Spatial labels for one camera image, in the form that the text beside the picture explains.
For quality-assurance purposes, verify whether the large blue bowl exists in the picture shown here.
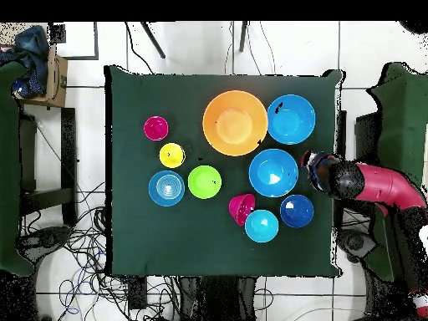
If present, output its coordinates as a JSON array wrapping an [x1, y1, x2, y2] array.
[[247, 148, 299, 198], [266, 94, 317, 145]]

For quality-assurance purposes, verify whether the small red bowl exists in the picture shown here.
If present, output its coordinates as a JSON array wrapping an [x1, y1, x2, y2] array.
[[227, 193, 257, 227]]

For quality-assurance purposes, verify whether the yellow plastic cup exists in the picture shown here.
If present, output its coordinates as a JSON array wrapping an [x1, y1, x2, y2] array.
[[158, 142, 186, 169]]

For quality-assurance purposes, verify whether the small dark blue bowl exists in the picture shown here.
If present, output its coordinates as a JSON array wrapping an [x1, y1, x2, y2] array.
[[279, 194, 315, 229]]

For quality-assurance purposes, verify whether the large orange bowl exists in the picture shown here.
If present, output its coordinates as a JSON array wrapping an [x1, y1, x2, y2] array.
[[201, 89, 269, 157]]

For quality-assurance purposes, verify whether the small light blue bowl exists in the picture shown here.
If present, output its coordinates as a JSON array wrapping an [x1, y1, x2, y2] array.
[[244, 209, 280, 244]]

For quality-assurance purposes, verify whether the green cloth covered table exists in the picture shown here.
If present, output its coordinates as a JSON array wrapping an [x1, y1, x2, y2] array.
[[365, 61, 428, 282], [0, 61, 34, 277]]

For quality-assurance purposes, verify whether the small green bowl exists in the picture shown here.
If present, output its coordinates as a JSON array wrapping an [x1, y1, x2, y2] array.
[[186, 165, 222, 201]]

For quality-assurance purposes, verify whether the black tripod leg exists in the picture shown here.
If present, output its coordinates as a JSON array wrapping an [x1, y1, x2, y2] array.
[[238, 21, 248, 53], [140, 21, 166, 59]]

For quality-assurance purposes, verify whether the shallow blue ribbed bowl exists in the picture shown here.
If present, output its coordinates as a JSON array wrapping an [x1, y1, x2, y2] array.
[[147, 170, 186, 207]]

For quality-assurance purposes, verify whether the red plastic cup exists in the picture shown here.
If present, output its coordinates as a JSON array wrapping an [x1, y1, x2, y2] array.
[[143, 115, 170, 142]]

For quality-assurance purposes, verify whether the dark green table cloth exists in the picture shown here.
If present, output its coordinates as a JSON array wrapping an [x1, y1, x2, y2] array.
[[104, 64, 345, 278]]

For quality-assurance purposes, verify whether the cardboard box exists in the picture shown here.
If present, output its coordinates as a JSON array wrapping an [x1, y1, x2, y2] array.
[[16, 44, 69, 109]]

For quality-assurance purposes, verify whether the blue cloth bundle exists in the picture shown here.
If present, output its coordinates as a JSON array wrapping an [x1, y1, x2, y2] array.
[[0, 25, 49, 96]]

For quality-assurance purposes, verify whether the grey pedestal foot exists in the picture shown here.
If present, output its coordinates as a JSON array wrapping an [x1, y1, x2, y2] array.
[[337, 228, 377, 263], [18, 225, 73, 265]]

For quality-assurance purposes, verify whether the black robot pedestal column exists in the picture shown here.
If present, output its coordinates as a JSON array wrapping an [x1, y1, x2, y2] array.
[[180, 275, 258, 321]]

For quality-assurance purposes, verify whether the tangle of black cables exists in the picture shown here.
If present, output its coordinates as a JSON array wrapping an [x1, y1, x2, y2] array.
[[19, 181, 181, 321]]

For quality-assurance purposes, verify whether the black stool frame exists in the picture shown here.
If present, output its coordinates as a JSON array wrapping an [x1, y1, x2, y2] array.
[[19, 107, 78, 227]]

